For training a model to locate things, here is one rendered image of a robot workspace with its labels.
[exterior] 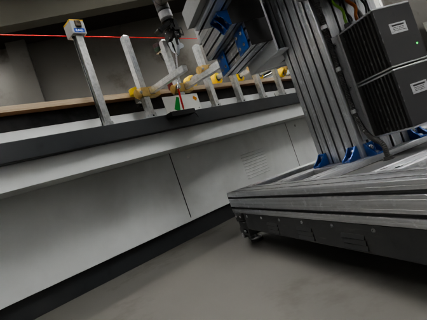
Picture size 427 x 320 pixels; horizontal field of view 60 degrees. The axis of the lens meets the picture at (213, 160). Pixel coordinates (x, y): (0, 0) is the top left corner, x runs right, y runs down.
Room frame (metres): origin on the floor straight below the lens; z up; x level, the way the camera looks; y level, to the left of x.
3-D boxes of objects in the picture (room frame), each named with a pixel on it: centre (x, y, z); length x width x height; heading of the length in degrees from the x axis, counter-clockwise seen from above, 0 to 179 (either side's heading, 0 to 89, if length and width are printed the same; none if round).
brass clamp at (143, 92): (1.92, 0.22, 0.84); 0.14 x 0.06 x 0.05; 135
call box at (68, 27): (1.72, 0.42, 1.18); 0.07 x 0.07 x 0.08; 45
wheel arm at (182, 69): (1.86, 0.14, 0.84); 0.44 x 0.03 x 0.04; 45
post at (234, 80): (2.43, -0.30, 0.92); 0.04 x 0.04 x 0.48; 45
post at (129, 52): (1.90, 0.23, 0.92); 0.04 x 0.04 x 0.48; 45
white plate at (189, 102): (2.04, 0.06, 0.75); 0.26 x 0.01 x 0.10; 135
